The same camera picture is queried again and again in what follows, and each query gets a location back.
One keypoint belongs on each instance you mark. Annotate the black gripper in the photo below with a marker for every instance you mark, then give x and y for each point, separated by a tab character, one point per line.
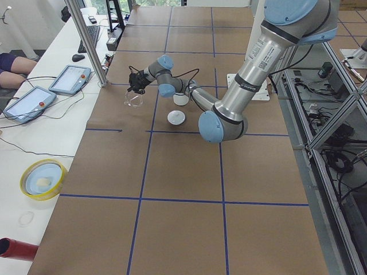
139	82

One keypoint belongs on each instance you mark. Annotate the clear plastic funnel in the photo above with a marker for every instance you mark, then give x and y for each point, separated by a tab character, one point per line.
132	99

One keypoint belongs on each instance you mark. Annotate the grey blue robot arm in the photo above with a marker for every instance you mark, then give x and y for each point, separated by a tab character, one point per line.
285	24

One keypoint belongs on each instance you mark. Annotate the white enamel mug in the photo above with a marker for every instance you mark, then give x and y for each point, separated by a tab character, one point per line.
180	99

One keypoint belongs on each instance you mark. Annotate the white ceramic lid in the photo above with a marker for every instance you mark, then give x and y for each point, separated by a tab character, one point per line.
176	117

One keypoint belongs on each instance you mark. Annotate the far teach pendant tablet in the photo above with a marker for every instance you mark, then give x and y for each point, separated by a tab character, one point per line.
70	80

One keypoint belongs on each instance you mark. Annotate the teach pendant tablet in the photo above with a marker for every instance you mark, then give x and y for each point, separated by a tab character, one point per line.
30	105
70	80

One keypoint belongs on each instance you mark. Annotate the black computer mouse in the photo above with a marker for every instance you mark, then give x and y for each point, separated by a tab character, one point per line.
78	57

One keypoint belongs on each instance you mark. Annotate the near teach pendant tablet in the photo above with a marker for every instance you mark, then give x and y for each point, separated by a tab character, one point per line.
30	105

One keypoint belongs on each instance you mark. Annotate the seated person leg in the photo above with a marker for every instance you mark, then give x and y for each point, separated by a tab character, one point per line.
13	69

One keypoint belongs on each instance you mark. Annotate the yellow tape roll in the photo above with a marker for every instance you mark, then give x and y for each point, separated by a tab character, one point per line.
43	180

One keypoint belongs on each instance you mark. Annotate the red cylinder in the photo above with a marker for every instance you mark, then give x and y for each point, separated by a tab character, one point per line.
18	250

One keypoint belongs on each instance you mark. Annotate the aluminium frame post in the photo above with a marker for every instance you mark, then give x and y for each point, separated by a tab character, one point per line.
87	42

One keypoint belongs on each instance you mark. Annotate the aluminium side frame rack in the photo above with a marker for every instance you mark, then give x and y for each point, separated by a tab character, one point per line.
325	113

